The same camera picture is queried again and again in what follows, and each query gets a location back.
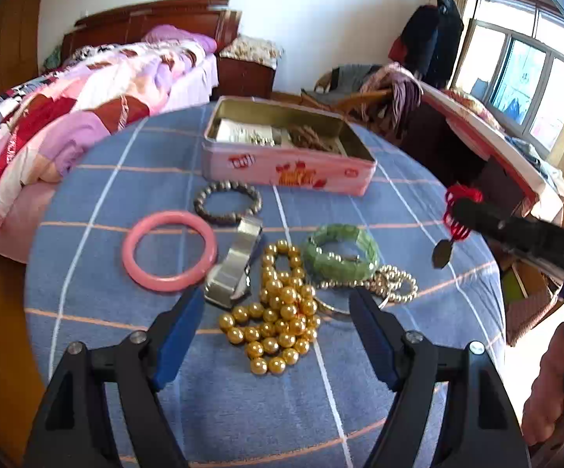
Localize white paper packet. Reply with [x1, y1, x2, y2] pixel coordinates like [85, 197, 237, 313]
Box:
[215, 118, 288, 148]

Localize pink edged table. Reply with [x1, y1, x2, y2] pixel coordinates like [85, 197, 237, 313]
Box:
[416, 80, 564, 210]

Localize pearl bead necklace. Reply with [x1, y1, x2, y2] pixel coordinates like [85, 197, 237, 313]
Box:
[318, 264, 418, 307]

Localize gold bead necklace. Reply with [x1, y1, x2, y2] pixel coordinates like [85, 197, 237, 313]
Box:
[218, 240, 322, 375]

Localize pink tin box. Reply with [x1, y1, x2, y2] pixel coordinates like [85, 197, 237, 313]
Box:
[200, 96, 377, 198]

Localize brown bead bracelet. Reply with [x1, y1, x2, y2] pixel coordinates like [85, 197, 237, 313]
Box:
[289, 124, 342, 155]

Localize pink striped garment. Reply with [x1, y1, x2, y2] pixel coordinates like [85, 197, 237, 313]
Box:
[360, 62, 425, 142]

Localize silver wrist watch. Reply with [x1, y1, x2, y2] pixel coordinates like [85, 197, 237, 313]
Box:
[203, 217, 264, 309]

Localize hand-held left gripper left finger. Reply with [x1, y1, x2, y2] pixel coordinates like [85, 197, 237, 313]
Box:
[21, 285, 207, 468]

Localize floral cloth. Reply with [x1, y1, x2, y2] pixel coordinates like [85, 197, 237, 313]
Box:
[221, 35, 283, 70]

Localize green jade bracelet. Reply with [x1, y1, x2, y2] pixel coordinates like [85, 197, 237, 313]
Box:
[302, 224, 380, 286]

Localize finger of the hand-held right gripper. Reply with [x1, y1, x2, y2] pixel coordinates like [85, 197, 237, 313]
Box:
[450, 197, 507, 249]

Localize dark wooden bed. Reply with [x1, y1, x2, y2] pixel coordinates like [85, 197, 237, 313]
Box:
[0, 0, 244, 264]

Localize pink patchwork quilt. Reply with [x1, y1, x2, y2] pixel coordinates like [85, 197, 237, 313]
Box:
[0, 41, 214, 235]

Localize dark wooden nightstand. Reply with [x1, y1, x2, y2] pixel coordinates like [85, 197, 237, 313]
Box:
[216, 53, 278, 101]

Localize hanging dark clothes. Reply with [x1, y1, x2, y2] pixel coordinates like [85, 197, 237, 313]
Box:
[389, 0, 465, 89]

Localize thin silver bangle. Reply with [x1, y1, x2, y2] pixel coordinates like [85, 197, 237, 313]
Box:
[316, 283, 392, 320]

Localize pink bangle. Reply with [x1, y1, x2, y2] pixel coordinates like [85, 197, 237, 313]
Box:
[122, 211, 218, 293]

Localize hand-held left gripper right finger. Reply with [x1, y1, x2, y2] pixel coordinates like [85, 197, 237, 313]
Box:
[349, 287, 531, 468]

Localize wooden chair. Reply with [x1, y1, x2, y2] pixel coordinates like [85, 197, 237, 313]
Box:
[301, 66, 395, 125]

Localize blue plaid tablecloth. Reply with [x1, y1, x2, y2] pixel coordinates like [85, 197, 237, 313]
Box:
[24, 102, 507, 468]

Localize purple pillow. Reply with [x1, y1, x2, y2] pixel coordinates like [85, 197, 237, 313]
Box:
[142, 24, 218, 55]

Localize grey bead bracelet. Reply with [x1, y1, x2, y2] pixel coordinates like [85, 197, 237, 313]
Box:
[193, 180, 263, 227]

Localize red string pendant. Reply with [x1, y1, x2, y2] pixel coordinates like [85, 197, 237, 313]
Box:
[431, 184, 485, 270]

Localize person's right hand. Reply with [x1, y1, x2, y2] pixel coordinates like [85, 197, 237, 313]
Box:
[521, 319, 564, 444]

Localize grey garment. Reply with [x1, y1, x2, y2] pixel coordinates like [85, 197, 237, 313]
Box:
[306, 65, 385, 103]

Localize window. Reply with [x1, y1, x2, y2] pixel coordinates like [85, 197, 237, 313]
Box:
[457, 0, 564, 153]

